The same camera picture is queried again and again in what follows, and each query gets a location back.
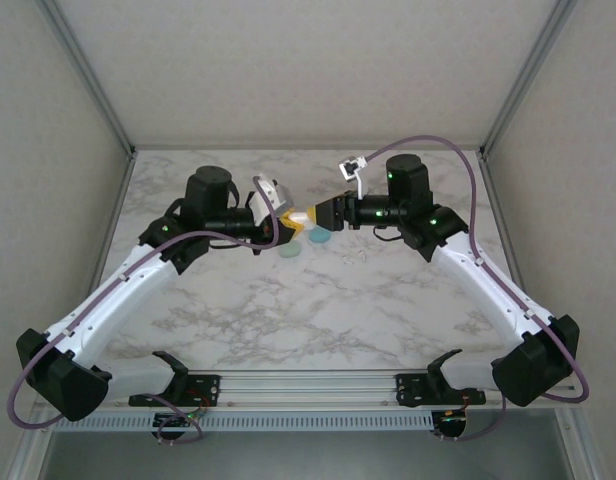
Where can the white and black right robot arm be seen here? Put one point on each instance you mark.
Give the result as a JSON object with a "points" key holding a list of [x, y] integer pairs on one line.
{"points": [[488, 285]]}

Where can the controller circuit board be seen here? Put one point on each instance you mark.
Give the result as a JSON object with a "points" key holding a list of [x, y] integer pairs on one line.
{"points": [[450, 420], [178, 421]]}

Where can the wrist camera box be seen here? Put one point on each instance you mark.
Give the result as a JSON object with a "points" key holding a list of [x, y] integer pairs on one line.
{"points": [[350, 167], [263, 205]]}

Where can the aluminium frame post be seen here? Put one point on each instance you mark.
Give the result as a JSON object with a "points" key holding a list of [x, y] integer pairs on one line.
{"points": [[30, 455], [579, 455], [93, 80], [524, 80]]}

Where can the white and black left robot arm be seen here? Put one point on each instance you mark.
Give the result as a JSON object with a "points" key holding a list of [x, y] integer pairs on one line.
{"points": [[118, 295]]}

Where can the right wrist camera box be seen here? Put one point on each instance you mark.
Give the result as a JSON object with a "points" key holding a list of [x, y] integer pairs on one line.
{"points": [[350, 167]]}

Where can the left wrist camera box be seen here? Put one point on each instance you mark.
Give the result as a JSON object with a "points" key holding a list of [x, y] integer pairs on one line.
{"points": [[263, 205]]}

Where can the blue earbud charging case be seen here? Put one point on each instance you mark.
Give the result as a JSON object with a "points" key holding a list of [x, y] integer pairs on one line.
{"points": [[320, 237]]}

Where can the aluminium mounting rail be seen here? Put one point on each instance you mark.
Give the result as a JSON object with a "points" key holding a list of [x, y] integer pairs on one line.
{"points": [[308, 387]]}

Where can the aluminium table edge rail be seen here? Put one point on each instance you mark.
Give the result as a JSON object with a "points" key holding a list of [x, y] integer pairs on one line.
{"points": [[497, 200], [120, 200], [238, 147]]}

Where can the mint green earbud charging case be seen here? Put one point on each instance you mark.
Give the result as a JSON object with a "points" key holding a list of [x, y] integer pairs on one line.
{"points": [[290, 251]]}

